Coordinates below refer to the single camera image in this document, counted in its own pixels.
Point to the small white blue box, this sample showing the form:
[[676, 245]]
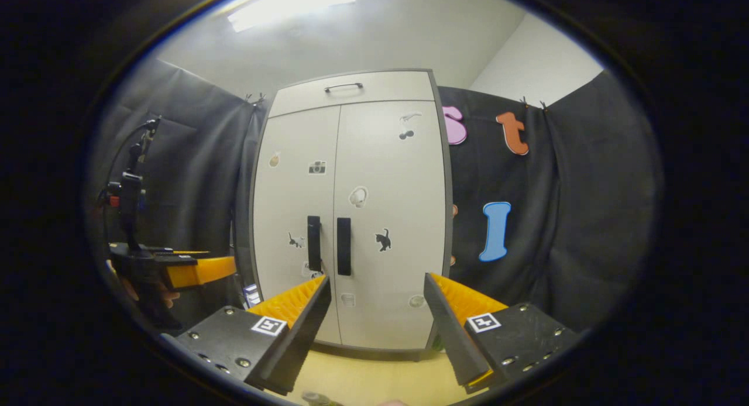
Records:
[[251, 295]]

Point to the white and grey cabinet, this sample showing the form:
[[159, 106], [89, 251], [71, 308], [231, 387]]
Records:
[[386, 352]]

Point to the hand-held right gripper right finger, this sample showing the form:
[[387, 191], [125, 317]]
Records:
[[453, 330]]

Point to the white door with camera sticker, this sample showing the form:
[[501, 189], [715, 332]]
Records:
[[292, 189]]

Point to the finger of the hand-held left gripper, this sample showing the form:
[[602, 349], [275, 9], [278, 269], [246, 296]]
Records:
[[205, 271], [187, 253]]

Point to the black backdrop cloth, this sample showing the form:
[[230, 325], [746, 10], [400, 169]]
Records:
[[187, 160], [585, 219]]

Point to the white door with cat sticker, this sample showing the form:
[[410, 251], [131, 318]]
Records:
[[398, 172]]

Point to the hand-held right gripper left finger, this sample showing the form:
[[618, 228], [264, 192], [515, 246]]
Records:
[[304, 330]]

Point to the clear bottle with green label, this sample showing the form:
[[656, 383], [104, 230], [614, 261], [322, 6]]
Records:
[[320, 399]]

